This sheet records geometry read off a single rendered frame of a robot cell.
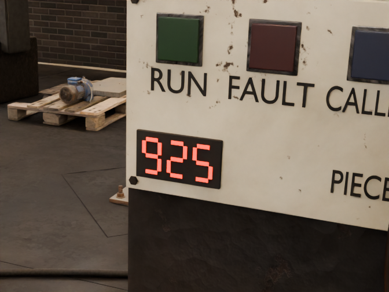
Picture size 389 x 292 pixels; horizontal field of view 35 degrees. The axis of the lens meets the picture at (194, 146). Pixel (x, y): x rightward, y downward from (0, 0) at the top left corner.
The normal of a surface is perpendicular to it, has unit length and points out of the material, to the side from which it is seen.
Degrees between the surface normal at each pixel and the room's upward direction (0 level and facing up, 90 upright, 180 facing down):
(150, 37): 90
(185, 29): 90
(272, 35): 90
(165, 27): 90
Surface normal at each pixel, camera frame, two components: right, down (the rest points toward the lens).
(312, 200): -0.35, 0.25
